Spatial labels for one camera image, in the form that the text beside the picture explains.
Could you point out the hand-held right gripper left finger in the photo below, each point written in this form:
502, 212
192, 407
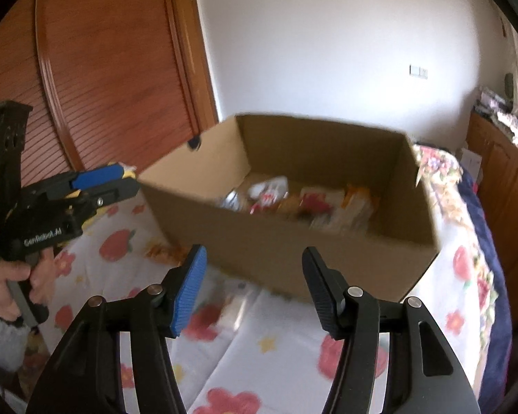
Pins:
187, 293

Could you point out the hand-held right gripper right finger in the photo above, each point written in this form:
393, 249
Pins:
321, 293

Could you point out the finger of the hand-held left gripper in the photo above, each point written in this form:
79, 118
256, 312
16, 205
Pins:
112, 194
97, 177

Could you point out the yellow snack packet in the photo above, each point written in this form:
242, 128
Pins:
127, 171

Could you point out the brown cardboard box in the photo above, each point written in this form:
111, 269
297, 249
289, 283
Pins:
285, 246

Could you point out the orange patterned snack packet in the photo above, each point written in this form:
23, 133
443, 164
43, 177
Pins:
166, 252

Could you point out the small clear snack packet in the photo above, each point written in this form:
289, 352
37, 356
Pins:
235, 308

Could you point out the white strawberry print sheet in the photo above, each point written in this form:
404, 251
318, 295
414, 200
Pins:
263, 353

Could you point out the red snack packet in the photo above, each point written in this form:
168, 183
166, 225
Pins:
317, 202

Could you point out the orange white snack packet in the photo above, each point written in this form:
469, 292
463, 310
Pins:
360, 207

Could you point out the silver clear snack packet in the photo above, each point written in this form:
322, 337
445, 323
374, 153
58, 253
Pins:
231, 200

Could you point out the wooden wardrobe door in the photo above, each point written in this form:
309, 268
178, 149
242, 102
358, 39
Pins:
112, 73

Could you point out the white red snack pouch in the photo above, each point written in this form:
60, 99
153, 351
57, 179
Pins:
267, 194

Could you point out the dark blue quilt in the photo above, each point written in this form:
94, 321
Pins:
496, 310

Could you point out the white paper box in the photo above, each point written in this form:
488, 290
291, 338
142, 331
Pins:
470, 164

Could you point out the wooden cabinet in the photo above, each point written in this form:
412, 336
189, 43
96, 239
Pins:
509, 207

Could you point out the pile of packets on cabinet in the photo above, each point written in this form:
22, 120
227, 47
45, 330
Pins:
500, 112

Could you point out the white wall switch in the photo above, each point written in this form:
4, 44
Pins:
418, 71

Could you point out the white wrapped wall pipe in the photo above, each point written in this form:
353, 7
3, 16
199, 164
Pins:
516, 60

